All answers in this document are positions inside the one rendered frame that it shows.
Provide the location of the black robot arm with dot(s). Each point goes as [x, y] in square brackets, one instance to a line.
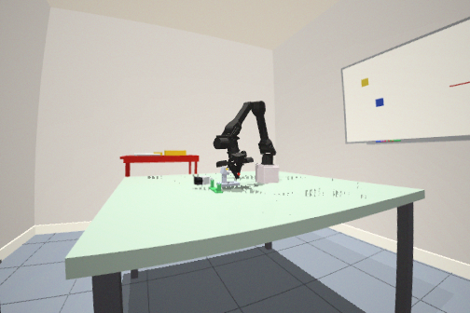
[228, 139]

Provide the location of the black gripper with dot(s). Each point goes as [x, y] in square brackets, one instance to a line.
[231, 165]

